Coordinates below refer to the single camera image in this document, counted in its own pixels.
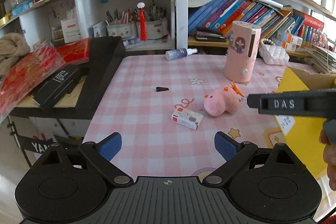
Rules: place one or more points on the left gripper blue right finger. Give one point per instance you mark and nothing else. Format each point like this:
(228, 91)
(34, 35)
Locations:
(237, 156)

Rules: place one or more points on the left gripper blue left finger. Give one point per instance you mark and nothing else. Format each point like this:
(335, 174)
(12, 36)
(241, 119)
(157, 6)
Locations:
(99, 156)

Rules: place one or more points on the pink plush chick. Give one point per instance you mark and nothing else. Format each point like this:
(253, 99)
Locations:
(223, 99)

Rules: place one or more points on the white staples box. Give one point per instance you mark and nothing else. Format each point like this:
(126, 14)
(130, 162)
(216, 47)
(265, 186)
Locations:
(187, 118)

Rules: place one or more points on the person's right hand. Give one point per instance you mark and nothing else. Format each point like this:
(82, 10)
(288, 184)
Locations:
(329, 157)

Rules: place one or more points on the yellow cardboard box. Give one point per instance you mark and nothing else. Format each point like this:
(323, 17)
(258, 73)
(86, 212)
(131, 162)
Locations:
(302, 133)

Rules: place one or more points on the stack of papers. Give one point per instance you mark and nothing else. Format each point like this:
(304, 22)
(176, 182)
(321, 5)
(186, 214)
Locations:
(323, 59)

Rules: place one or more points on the white quilted handbag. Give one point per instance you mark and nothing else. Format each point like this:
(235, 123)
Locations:
(272, 54)

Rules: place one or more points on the pink checkered tablecloth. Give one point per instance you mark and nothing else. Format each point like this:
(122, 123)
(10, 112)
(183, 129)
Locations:
(154, 145)

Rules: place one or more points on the black flat box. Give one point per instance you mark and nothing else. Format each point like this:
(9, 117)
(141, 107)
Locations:
(62, 82)

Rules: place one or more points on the small black wedge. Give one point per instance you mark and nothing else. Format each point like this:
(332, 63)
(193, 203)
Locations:
(161, 89)

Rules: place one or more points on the pink cylindrical humidifier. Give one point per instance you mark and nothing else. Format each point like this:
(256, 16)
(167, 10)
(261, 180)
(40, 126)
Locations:
(242, 51)

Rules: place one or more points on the black keyboard instrument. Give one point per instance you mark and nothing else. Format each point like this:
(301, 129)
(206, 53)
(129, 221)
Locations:
(74, 112)

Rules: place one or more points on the small spray bottle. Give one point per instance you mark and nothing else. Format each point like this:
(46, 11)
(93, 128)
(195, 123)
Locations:
(180, 53)

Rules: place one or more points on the row of colourful books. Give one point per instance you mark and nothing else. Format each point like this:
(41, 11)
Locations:
(213, 22)

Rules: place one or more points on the red tassel ornament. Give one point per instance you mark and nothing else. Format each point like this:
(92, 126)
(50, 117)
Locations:
(142, 20)

